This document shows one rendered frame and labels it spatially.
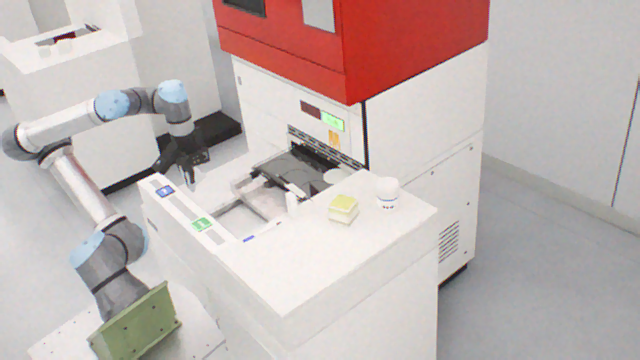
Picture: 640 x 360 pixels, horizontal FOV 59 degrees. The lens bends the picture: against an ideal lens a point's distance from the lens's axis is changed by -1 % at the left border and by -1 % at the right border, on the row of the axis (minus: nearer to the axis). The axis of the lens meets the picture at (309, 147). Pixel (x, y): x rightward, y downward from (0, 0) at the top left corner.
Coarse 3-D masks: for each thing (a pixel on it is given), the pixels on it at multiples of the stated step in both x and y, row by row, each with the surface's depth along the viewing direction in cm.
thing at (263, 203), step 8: (248, 184) 216; (232, 192) 216; (240, 192) 212; (264, 192) 211; (248, 200) 208; (256, 200) 207; (264, 200) 207; (272, 200) 206; (256, 208) 204; (264, 208) 203; (272, 208) 202; (280, 208) 202; (264, 216) 202; (272, 216) 198
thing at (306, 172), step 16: (272, 160) 225; (288, 160) 224; (304, 160) 223; (320, 160) 222; (272, 176) 216; (288, 176) 215; (304, 176) 214; (320, 176) 212; (304, 192) 205; (320, 192) 204
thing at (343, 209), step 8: (336, 200) 177; (344, 200) 177; (352, 200) 176; (328, 208) 176; (336, 208) 174; (344, 208) 173; (352, 208) 175; (336, 216) 176; (344, 216) 174; (352, 216) 176; (344, 224) 176
